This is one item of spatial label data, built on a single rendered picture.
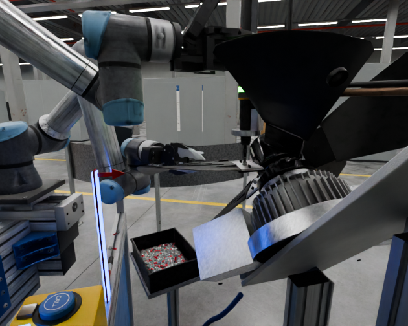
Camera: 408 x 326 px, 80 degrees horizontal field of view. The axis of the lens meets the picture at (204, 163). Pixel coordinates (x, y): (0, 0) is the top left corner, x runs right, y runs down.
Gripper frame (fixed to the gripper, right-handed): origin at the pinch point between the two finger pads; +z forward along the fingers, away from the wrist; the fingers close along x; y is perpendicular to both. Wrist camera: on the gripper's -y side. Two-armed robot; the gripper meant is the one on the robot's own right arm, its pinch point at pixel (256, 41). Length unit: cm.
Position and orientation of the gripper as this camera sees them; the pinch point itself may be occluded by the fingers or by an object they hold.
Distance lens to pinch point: 62.6
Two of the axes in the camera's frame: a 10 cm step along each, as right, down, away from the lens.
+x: 4.0, 2.1, -8.9
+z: 9.1, -1.0, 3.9
